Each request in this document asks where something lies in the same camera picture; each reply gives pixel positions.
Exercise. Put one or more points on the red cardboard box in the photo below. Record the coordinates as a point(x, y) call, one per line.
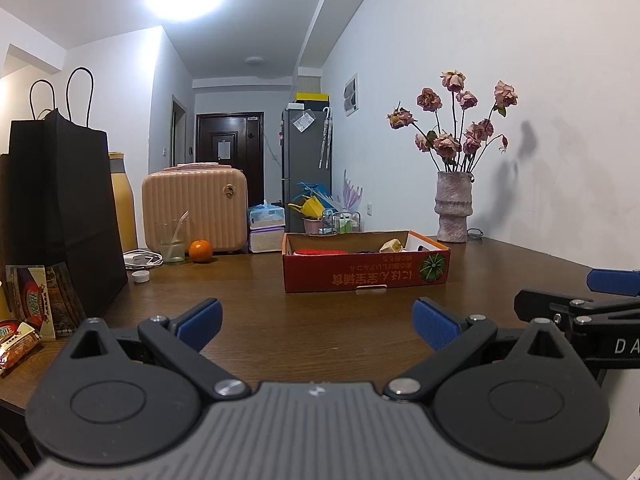
point(350, 272)

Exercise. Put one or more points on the wall poster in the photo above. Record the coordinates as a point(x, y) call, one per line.
point(351, 94)

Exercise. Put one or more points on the clear drinking glass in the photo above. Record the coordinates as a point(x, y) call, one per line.
point(167, 247)

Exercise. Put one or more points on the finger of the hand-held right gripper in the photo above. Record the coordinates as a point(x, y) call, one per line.
point(615, 282)
point(540, 305)

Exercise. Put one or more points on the small round ceiling lamp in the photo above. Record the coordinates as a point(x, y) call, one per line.
point(256, 60)

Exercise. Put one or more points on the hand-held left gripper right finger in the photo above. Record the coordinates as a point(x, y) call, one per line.
point(435, 322)

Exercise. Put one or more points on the orange snack packet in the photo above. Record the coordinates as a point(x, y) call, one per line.
point(17, 345)

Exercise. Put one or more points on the red label snack packet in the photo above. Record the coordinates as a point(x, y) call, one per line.
point(40, 300)

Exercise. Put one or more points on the yellow thermos jug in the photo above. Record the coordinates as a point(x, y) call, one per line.
point(125, 205)

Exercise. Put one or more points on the grey side door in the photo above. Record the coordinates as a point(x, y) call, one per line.
point(179, 132)

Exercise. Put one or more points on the yellow box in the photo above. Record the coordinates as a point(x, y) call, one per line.
point(312, 98)

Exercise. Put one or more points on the dark brown entrance door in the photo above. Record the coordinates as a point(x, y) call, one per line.
point(230, 160)

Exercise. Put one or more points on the red and white lint brush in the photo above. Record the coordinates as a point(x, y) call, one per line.
point(320, 252)

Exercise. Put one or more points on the orange fruit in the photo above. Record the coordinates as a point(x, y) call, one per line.
point(200, 251)

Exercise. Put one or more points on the yellow watering can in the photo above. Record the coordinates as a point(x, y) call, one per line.
point(310, 207)

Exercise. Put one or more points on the small white cap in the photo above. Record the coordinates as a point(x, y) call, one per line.
point(140, 276)

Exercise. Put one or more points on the grey refrigerator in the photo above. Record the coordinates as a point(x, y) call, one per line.
point(305, 160)

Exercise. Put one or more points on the pink textured vase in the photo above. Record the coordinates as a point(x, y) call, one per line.
point(452, 210)

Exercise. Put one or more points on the pink ribbed suitcase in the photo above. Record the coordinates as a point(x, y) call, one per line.
point(195, 205)

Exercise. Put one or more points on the pink flower pot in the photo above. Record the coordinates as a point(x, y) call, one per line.
point(312, 226)

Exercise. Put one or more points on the rack of small bottles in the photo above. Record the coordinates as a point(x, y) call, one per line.
point(342, 222)

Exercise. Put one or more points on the black paper bag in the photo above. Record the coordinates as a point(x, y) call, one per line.
point(60, 200)

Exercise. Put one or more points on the purple artificial flowers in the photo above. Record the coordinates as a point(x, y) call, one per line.
point(351, 192)

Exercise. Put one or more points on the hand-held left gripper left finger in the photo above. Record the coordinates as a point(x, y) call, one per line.
point(202, 317)

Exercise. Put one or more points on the purple plastic lid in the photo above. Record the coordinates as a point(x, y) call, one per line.
point(367, 251)

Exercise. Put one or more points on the clear plastic bag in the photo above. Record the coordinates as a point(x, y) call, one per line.
point(303, 122)

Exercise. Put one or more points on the white folded umbrella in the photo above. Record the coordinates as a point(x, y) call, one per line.
point(326, 135)

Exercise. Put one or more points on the purple and white box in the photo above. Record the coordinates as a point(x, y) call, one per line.
point(266, 241)

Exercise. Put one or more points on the clear straw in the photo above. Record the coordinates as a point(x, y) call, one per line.
point(181, 225)

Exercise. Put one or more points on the dried pink roses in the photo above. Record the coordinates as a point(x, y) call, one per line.
point(447, 142)

